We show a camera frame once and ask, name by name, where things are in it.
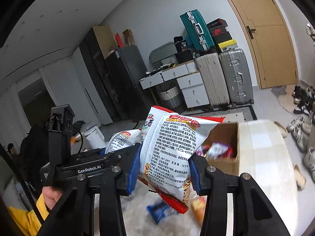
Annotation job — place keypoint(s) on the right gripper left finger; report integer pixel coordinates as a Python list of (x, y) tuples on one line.
[(73, 214)]

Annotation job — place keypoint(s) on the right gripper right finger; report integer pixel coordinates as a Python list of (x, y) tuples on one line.
[(253, 213)]

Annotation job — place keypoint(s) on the orange bread loaf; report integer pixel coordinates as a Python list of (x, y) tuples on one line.
[(198, 204)]

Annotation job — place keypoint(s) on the white noodle snack bag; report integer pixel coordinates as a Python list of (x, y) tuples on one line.
[(123, 139), (169, 140)]

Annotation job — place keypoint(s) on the silver purple snack bag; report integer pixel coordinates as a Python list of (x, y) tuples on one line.
[(215, 151)]

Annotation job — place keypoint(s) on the blue oreo packet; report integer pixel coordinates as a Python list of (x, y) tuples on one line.
[(159, 211)]

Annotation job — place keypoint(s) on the yellow left sleeve forearm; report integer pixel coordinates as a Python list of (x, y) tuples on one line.
[(27, 221)]

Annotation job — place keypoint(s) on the left hand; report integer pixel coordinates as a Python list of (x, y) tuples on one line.
[(51, 196)]

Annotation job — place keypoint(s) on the white bucket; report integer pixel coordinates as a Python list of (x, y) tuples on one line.
[(95, 138)]

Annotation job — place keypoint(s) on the checked tablecloth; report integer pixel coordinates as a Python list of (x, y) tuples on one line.
[(263, 155)]

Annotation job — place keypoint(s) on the SF cardboard box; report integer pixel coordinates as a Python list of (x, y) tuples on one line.
[(226, 133)]

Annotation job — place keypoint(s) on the black refrigerator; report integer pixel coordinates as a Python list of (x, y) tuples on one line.
[(126, 69)]

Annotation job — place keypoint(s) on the woven laundry basket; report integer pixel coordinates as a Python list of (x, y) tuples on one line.
[(171, 98)]

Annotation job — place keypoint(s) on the silver suitcase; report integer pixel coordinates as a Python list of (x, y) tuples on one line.
[(237, 76)]

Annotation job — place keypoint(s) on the white drawer desk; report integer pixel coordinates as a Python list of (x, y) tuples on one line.
[(186, 76)]

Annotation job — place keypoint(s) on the beige suitcase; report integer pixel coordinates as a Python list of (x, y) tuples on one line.
[(213, 78)]

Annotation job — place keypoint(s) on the wooden door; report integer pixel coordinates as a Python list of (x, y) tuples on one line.
[(269, 42)]

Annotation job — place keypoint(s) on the stack of shoe boxes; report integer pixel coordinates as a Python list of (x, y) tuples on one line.
[(221, 36)]

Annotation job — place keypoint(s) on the teal suitcase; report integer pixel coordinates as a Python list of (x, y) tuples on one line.
[(197, 30)]

